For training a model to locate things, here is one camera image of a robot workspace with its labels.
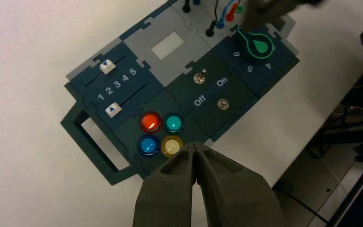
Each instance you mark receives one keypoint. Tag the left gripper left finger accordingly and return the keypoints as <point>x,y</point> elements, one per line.
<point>165,197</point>

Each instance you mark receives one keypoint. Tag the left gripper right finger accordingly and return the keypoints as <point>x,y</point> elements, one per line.
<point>238,197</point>

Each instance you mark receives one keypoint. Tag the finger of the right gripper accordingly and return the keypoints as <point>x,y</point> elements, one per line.
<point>275,11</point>
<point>253,6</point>

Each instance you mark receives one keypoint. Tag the black green rotary knob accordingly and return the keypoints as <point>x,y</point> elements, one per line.
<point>258,47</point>

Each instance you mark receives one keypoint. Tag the white slider knob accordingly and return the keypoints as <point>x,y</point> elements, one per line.
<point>112,110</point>
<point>107,66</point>

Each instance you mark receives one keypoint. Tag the green banana socket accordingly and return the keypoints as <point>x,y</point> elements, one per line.
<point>239,9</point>

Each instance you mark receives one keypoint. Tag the red banana plug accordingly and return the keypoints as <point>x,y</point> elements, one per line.
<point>230,14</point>

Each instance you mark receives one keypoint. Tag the yellow push button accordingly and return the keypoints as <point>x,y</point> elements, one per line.
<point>172,146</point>

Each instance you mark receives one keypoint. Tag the blue push button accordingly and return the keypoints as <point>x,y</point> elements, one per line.
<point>148,146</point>

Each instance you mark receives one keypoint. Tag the short blue banana plug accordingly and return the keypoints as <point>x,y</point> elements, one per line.
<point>196,1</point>

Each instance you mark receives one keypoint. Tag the short black banana plug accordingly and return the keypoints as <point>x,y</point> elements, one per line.
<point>186,6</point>

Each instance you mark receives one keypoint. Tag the teal push button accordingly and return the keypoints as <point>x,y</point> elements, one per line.
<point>173,123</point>

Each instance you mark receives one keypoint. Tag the red push button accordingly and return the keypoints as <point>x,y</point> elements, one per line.
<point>150,122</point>

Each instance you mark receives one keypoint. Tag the white rectangular display window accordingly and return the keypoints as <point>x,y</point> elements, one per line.
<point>167,47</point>

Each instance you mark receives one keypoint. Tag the teal grey puzzle task board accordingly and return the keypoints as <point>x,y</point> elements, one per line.
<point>184,92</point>

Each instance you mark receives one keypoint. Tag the metal toggle switch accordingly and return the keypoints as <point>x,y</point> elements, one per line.
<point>222,104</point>
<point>199,78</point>

